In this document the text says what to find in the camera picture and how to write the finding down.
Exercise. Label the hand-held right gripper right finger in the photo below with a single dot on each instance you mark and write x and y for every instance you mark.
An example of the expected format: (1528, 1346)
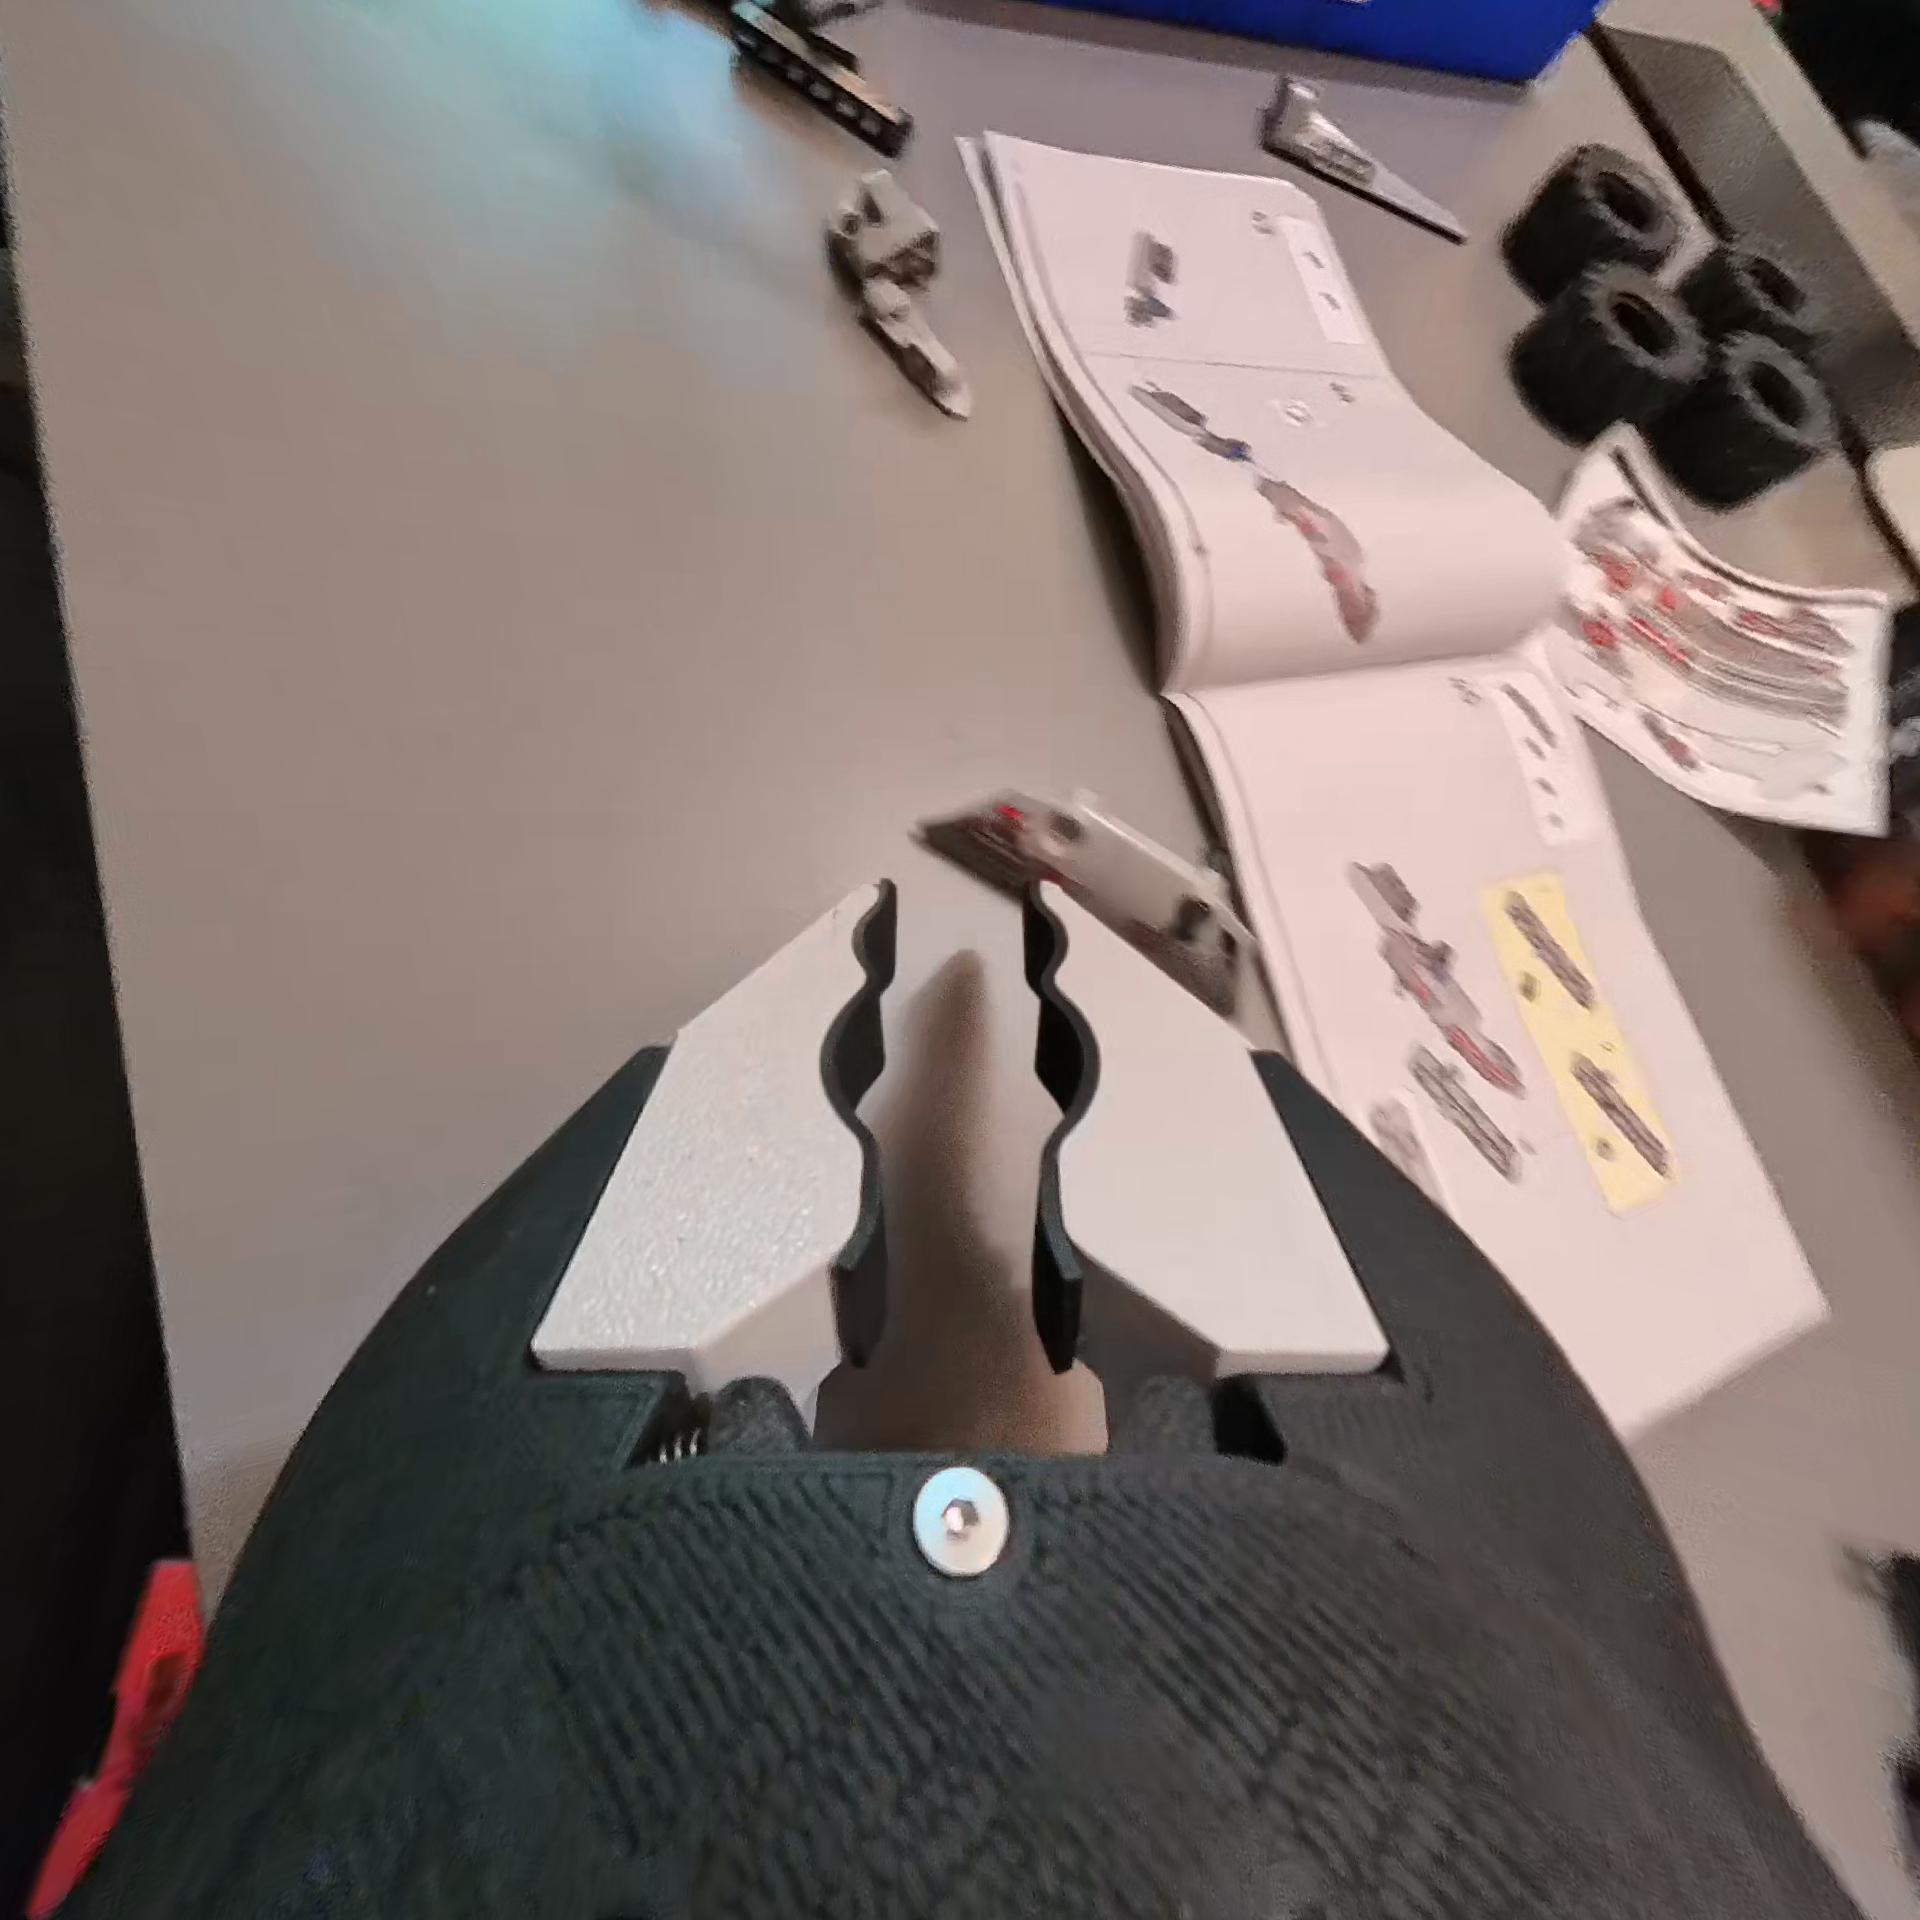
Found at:
(1184, 1200)

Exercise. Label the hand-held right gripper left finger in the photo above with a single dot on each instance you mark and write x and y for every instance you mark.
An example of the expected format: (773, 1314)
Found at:
(704, 1185)

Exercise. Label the grey stickered brick panel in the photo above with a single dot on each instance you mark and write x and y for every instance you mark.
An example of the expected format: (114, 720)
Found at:
(1110, 871)

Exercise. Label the grey desk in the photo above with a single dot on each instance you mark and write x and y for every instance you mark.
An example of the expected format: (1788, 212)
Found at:
(524, 601)

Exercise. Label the open instruction booklet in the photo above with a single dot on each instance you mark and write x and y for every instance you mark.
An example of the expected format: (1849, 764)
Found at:
(1351, 494)

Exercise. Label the red mesh object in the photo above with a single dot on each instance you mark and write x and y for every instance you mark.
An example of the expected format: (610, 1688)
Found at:
(142, 1680)

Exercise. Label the red grey sticker sheet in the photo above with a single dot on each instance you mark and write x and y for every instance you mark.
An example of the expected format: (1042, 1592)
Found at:
(1724, 644)

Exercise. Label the black toy tire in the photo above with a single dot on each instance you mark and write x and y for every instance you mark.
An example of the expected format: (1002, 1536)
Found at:
(1590, 219)
(1749, 416)
(1608, 357)
(1752, 292)

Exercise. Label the grey brick assembly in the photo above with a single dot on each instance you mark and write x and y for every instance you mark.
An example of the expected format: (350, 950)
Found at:
(893, 248)

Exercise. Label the grey wedge brick panel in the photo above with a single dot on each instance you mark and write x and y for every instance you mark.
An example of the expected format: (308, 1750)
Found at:
(1320, 142)

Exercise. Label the black brick chassis assembly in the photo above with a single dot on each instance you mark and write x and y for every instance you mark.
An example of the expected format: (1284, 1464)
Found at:
(825, 75)

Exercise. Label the blue plastic bin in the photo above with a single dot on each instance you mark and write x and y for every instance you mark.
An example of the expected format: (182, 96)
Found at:
(1351, 30)

